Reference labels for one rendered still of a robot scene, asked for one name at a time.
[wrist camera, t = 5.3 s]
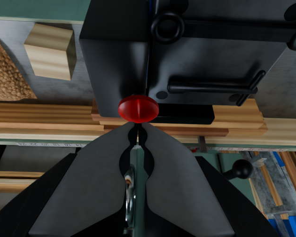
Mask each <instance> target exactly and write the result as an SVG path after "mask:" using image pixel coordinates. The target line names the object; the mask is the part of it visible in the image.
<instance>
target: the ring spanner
mask: <svg viewBox="0 0 296 237"><path fill-rule="evenodd" d="M164 20H172V21H174V22H175V24H176V26H177V28H176V30H175V32H174V33H173V34H171V35H166V36H165V35H162V34H161V33H160V32H159V30H158V27H159V24H160V23H161V22H162V21H164ZM149 32H150V35H151V37H152V38H153V39H154V40H155V41H156V42H158V43H160V44H164V45H169V44H172V43H175V42H176V41H178V40H179V39H180V38H181V37H188V38H206V39H224V40H251V41H269V42H286V43H287V46H288V48H289V49H290V50H293V51H296V26H288V25H272V24H248V23H231V22H214V21H197V20H185V19H184V17H183V15H182V14H181V13H180V12H178V11H176V10H174V9H164V10H161V11H159V12H157V13H156V14H155V15H154V16H153V18H152V19H151V22H150V25H149Z"/></svg>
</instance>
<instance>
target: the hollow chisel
mask: <svg viewBox="0 0 296 237"><path fill-rule="evenodd" d="M198 142H199V149H200V152H203V153H207V148H206V142H205V137H204V136H198Z"/></svg>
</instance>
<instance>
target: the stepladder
mask: <svg viewBox="0 0 296 237"><path fill-rule="evenodd" d="M239 153H240V154H241V155H242V158H243V159H245V160H247V161H249V162H250V163H251V164H252V165H253V167H254V173H253V175H252V176H251V177H250V178H251V181H252V183H253V185H254V188H255V190H256V192H257V195H258V197H259V199H260V202H261V204H262V206H263V208H264V209H263V212H264V215H266V216H267V218H268V219H267V220H268V221H269V222H270V223H271V225H272V226H273V227H274V229H275V230H276V231H277V233H278V234H279V236H280V237H296V191H295V189H294V187H293V185H292V183H291V181H290V178H289V176H288V174H287V172H286V170H285V168H284V166H285V164H284V163H283V161H282V160H281V158H280V157H279V155H278V153H277V152H276V151H259V154H258V155H257V156H255V155H254V153H253V151H239ZM263 165H265V167H266V169H267V171H268V173H269V175H270V177H271V179H272V182H273V183H274V185H275V188H276V190H277V192H278V194H279V196H280V198H281V200H282V203H283V205H279V206H276V204H275V201H274V199H273V197H272V195H271V192H270V190H269V188H268V185H267V183H266V181H265V178H264V176H263V174H262V171H261V169H260V167H261V166H263ZM281 214H288V219H282V218H281Z"/></svg>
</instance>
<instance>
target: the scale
mask: <svg viewBox="0 0 296 237"><path fill-rule="evenodd" d="M15 143H16V144H17V145H19V146H49V147H85V146H86V145H87V144H81V143H41V142H15ZM186 147H187V148H188V149H189V150H195V149H196V148H197V150H200V149H199V146H186ZM206 148H207V150H237V151H279V152H285V151H287V150H288V149H283V148H243V147H206ZM133 149H142V147H141V146H139V145H134V147H133Z"/></svg>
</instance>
